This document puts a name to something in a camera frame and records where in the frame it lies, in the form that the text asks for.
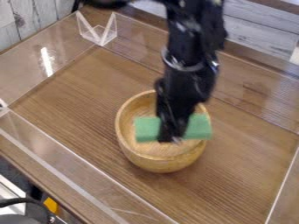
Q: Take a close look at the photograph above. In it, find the clear acrylic corner bracket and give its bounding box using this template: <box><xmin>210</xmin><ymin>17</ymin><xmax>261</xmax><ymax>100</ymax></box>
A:
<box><xmin>77</xmin><ymin>11</ymin><xmax>118</xmax><ymax>46</ymax></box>

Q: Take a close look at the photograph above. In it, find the yellow and black device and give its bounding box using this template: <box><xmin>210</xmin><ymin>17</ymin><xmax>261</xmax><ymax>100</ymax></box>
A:
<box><xmin>26</xmin><ymin>185</ymin><xmax>82</xmax><ymax>224</ymax></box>

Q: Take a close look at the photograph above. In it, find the clear acrylic tray wall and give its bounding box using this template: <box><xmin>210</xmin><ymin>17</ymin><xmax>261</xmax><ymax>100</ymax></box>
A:
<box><xmin>0</xmin><ymin>99</ymin><xmax>178</xmax><ymax>224</ymax></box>

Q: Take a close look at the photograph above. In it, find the green rectangular block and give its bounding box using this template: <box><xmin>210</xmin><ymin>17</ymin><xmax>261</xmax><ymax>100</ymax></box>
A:
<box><xmin>134</xmin><ymin>113</ymin><xmax>213</xmax><ymax>143</ymax></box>

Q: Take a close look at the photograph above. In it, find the black cable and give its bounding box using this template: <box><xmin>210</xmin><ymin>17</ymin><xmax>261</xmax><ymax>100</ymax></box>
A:
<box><xmin>0</xmin><ymin>197</ymin><xmax>49</xmax><ymax>224</ymax></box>

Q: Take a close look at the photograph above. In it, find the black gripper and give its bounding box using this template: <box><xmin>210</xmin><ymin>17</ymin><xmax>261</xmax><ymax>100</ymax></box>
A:
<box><xmin>154</xmin><ymin>52</ymin><xmax>221</xmax><ymax>144</ymax></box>

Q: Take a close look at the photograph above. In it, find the brown wooden bowl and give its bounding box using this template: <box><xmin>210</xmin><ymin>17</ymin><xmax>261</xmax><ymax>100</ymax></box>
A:
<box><xmin>115</xmin><ymin>90</ymin><xmax>209</xmax><ymax>173</ymax></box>

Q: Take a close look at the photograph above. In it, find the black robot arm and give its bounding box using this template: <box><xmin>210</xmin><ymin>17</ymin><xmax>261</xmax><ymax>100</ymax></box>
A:
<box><xmin>87</xmin><ymin>0</ymin><xmax>227</xmax><ymax>143</ymax></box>

